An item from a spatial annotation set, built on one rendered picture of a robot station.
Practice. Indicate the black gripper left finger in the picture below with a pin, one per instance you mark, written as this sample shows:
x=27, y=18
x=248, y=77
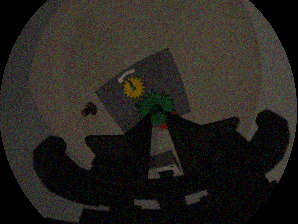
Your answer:
x=135, y=144

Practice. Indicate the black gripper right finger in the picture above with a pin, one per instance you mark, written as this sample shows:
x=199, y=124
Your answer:
x=189, y=138

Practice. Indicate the green gear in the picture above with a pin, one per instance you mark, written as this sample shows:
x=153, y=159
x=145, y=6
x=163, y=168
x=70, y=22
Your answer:
x=156, y=105

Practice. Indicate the red gear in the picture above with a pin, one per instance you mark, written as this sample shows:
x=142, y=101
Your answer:
x=164, y=125

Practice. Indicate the yellow gear with black stripe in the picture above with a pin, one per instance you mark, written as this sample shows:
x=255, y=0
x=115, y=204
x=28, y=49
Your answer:
x=133, y=83

